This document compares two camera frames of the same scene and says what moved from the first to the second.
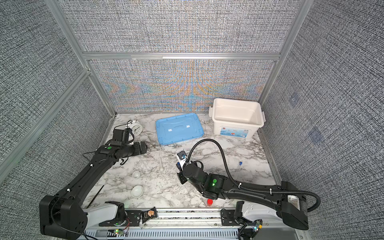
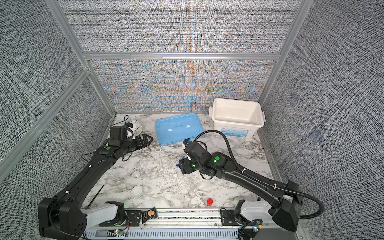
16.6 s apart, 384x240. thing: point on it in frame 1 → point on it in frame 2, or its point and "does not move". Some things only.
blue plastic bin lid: (179, 129) does not move
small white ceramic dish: (136, 174) does not move
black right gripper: (182, 177) → (185, 164)
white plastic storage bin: (237, 118) does not move
